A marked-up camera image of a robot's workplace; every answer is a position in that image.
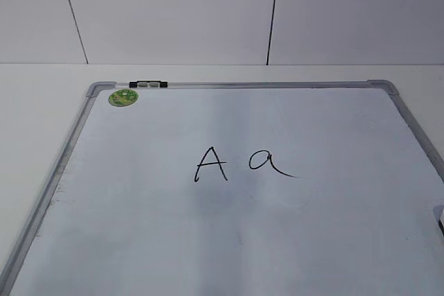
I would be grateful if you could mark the white eraser with black felt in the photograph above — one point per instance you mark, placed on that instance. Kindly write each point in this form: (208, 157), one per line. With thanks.
(438, 212)

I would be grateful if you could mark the black hanging clip on frame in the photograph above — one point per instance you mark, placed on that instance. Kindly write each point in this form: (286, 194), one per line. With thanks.
(148, 84)

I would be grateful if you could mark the white board with grey frame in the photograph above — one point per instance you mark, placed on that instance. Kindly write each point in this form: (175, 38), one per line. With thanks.
(268, 188)

